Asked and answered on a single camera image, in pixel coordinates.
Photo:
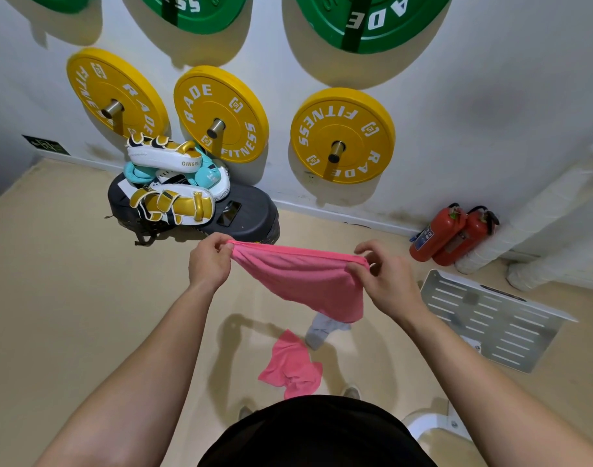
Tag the slotted grey metal plate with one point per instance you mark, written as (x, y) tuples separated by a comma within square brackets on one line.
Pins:
[(496, 320)]

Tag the teal kick pad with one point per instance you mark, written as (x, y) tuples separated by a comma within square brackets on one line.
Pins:
[(137, 174)]

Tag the person's black shirt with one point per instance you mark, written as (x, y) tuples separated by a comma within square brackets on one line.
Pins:
[(316, 437)]

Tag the green exit sign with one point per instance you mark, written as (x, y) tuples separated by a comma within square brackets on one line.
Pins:
[(46, 145)]

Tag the red fire extinguisher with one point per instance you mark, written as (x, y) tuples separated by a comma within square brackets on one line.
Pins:
[(464, 243), (435, 235)]

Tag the person's grey shoe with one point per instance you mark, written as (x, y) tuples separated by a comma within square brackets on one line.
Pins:
[(246, 413), (351, 392)]

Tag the black phone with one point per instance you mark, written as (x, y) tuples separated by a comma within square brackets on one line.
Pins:
[(228, 213)]

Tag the person's right hand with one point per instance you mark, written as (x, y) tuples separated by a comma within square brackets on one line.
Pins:
[(389, 286)]

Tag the white curved bracket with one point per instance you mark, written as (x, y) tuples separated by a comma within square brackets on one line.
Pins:
[(423, 423)]

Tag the green weight plate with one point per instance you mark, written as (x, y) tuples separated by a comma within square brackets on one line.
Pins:
[(194, 14), (58, 0), (398, 19)]

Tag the person's left forearm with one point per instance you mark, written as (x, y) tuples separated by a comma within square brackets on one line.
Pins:
[(131, 384)]

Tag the large black strike shield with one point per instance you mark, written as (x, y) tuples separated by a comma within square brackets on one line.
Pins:
[(255, 216)]

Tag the person's left thumb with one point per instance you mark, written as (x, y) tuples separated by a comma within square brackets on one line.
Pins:
[(224, 251)]

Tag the pink towel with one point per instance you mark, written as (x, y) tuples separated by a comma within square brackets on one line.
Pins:
[(291, 367), (306, 279)]

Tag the steel wall peg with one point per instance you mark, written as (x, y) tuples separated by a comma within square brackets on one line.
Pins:
[(216, 128), (336, 151), (112, 110)]

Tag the person's right thumb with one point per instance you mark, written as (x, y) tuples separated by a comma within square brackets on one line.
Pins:
[(357, 273)]

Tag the yellow weight plate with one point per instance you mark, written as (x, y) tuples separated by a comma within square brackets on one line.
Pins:
[(90, 87), (238, 104), (364, 136)]

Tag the white insulated pipe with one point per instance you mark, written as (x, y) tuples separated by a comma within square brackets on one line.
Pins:
[(559, 262), (534, 213)]

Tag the person's left hand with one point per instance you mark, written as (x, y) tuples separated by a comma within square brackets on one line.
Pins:
[(206, 265)]

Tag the white grey cloth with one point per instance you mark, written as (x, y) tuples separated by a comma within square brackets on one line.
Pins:
[(323, 330)]

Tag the person's right forearm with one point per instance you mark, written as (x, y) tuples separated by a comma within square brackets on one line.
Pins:
[(481, 384)]

